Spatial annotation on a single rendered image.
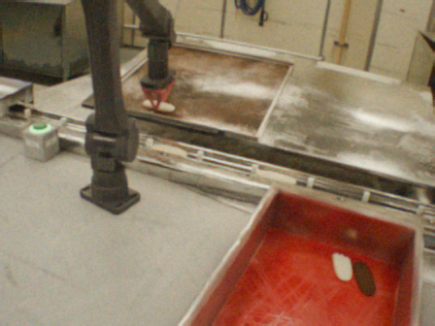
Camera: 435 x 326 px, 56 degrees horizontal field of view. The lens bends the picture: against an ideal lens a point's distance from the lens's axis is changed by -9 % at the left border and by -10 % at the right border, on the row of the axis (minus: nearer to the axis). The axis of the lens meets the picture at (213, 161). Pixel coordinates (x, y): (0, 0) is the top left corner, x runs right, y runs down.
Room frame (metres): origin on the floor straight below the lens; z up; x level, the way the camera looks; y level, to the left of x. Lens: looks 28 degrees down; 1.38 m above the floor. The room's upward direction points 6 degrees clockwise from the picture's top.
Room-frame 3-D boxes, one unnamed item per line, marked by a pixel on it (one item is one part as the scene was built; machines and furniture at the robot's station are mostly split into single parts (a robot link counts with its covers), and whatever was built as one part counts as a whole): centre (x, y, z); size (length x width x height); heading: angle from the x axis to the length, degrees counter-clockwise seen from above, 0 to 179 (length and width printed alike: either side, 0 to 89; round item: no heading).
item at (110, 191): (0.81, 0.22, 0.86); 0.12 x 0.09 x 0.08; 62
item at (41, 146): (0.97, 0.45, 0.84); 0.08 x 0.08 x 0.11; 74
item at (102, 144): (0.83, 0.23, 0.94); 0.09 x 0.05 x 0.10; 173
